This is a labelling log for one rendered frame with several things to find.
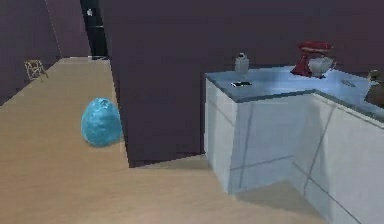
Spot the blue garbage bag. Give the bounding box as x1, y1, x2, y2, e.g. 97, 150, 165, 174
80, 97, 124, 148

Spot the red stand mixer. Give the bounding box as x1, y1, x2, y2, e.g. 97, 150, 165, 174
290, 40, 337, 79

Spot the grey soap bottle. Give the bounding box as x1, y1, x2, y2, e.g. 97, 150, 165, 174
234, 52, 250, 74

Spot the brown pot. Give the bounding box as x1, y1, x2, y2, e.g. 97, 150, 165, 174
364, 69, 384, 108

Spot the white kitchen counter cabinet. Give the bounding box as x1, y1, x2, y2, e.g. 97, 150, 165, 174
203, 65, 384, 224

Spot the black cell phone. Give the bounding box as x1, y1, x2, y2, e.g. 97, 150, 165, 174
230, 80, 253, 89

